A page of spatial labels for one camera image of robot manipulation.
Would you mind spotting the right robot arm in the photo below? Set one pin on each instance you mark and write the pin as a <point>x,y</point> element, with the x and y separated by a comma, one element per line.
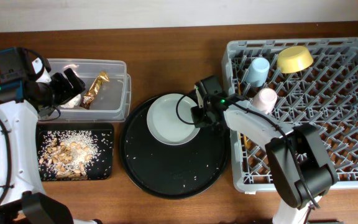
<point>299,163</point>

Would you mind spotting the grey plastic dishwasher rack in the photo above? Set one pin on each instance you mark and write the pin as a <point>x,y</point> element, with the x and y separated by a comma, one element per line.
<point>324,94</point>

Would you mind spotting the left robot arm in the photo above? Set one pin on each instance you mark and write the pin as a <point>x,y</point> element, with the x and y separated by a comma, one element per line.
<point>26,94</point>

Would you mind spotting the yellow bowl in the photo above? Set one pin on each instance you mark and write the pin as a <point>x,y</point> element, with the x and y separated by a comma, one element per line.
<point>294,59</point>

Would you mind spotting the clear plastic waste bin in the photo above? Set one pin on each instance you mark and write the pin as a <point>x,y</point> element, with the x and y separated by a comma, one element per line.
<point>113,101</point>

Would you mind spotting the wooden chopstick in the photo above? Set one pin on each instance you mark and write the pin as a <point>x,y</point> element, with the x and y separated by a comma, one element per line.
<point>245,142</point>
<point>239,91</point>

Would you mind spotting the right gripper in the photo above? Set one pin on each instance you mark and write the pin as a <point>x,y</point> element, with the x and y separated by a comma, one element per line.
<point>202,104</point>

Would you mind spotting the food scraps and rice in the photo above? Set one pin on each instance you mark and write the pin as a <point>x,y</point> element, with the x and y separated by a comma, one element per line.
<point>67,155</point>

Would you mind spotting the grey round plate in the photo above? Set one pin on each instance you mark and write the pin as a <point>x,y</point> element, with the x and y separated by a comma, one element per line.
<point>164,124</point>

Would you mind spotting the gold snack wrapper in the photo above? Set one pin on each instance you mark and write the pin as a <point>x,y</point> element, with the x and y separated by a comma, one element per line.
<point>91,94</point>

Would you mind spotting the black rectangular tray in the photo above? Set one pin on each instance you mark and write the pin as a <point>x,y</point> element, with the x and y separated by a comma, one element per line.
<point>104,155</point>

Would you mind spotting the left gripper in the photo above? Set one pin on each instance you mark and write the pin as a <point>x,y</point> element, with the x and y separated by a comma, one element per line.
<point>62,88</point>

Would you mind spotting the white tissue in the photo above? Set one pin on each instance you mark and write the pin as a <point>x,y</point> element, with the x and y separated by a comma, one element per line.
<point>75,101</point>

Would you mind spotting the round black serving tray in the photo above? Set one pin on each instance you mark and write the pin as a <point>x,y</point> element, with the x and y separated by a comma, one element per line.
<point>172,172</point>

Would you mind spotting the pink plastic cup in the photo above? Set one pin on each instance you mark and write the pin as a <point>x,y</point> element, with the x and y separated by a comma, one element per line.
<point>265,100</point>

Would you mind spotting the light blue plastic cup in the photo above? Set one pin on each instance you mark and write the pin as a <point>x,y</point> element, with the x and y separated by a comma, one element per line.
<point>257,72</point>

